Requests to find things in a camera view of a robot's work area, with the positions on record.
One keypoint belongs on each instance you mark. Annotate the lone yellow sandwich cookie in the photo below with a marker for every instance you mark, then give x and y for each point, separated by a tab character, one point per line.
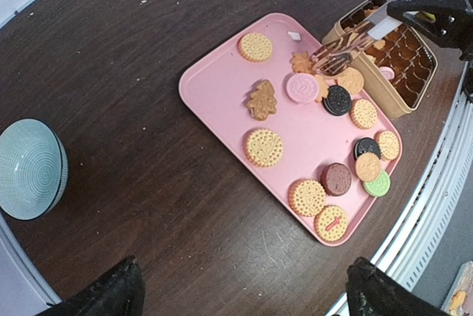
255	47

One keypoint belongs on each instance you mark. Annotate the front aluminium rail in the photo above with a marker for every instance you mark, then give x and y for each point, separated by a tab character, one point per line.
438	154

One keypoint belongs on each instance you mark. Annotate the black sandwich cookie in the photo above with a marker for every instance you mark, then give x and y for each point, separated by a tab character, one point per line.
366	145
338	101

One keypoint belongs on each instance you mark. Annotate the black sandwich cookie lower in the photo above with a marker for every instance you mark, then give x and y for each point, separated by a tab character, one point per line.
366	145

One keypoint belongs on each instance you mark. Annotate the pale blue ceramic bowl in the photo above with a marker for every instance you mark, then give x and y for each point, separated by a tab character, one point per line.
34	169

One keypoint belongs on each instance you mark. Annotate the yellow dotted cookie middle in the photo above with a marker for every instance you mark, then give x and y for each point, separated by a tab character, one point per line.
363	114

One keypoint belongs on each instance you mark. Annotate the metal serving tongs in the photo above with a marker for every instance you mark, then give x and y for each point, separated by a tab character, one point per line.
335	56

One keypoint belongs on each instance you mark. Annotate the brown chocolate cookie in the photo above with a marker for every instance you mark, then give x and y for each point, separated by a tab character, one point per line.
336	179

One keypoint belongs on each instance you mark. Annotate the yellow dotted cookie left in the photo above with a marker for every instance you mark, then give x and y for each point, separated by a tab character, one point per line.
307	197

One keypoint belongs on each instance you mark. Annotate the gingerbread brown leaf cookie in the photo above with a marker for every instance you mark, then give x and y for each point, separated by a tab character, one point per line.
262	102

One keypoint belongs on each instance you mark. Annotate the black sandwich cookie upper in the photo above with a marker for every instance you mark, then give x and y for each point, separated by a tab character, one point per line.
338	101

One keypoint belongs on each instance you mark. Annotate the yellow cookie with pink sword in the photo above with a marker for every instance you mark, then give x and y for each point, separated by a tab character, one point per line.
331	223

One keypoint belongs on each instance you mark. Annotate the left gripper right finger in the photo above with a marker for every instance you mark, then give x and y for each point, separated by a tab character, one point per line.
371	292

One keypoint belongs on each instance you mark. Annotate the round tan cookie right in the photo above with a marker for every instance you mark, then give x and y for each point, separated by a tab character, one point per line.
351	80

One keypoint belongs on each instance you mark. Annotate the pink plastic tray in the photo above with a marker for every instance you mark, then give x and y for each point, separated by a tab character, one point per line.
217	86

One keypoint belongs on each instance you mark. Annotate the yellow dotted cookie corner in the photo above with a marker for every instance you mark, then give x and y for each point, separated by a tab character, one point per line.
389	145

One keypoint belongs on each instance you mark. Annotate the yellow dotted cookie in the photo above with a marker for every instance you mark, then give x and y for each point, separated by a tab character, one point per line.
307	197
363	114

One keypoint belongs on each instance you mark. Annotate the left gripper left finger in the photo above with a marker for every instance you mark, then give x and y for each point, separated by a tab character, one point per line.
119	291

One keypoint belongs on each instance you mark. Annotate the green sandwich cookie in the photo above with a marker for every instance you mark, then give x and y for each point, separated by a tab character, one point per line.
380	186

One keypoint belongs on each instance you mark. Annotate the small round tan cookie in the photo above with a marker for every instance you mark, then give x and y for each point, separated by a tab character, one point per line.
368	167

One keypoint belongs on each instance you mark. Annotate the pink sandwich cookie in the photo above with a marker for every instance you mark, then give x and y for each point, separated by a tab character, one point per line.
387	72
302	88

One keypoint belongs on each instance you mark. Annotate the flower shaped tan cookie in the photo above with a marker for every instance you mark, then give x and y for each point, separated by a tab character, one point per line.
301	63

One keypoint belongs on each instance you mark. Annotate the gold cookie tin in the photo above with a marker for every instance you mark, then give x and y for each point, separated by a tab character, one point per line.
414	65

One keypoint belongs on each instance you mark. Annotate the yellow cookie under chip cookie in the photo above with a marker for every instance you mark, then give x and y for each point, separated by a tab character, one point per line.
263	147

